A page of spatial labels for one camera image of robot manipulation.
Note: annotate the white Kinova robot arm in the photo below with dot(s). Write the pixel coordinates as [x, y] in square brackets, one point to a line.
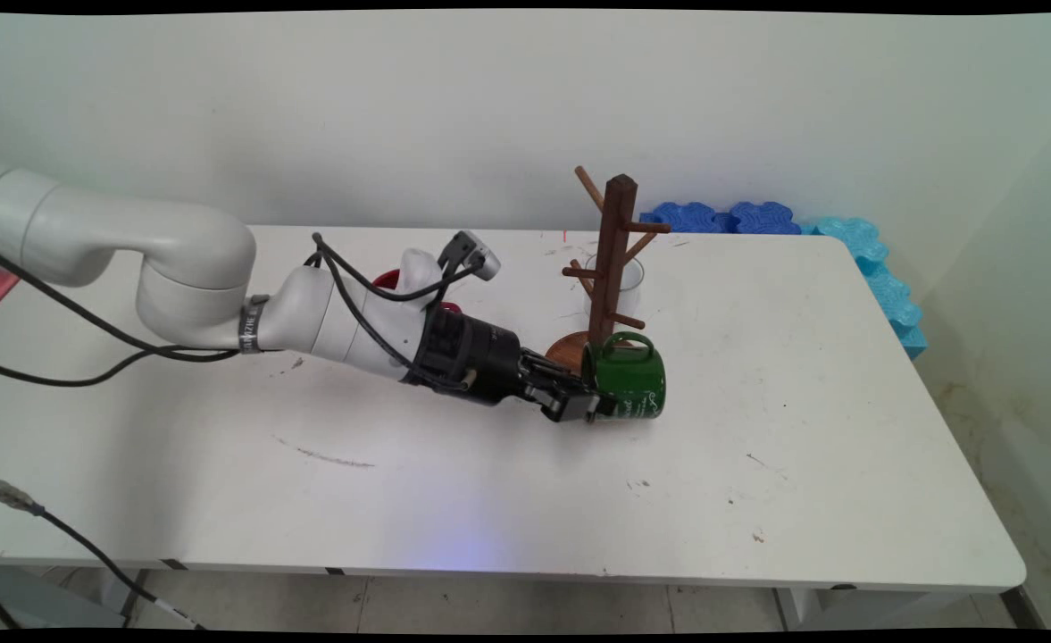
[195, 259]

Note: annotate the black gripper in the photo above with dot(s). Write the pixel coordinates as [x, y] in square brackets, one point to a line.
[476, 362]

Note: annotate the wooden mug tree stand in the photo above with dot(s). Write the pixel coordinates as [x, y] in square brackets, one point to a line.
[614, 250]

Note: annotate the cyan foam mat piece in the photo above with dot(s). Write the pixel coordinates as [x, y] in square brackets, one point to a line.
[851, 237]

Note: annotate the green enamel mug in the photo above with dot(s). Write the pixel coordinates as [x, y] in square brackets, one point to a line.
[628, 379]

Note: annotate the sky blue foam mat piece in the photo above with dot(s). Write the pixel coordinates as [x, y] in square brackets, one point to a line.
[900, 308]

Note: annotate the red enamel mug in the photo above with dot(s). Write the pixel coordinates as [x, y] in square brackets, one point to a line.
[387, 279]

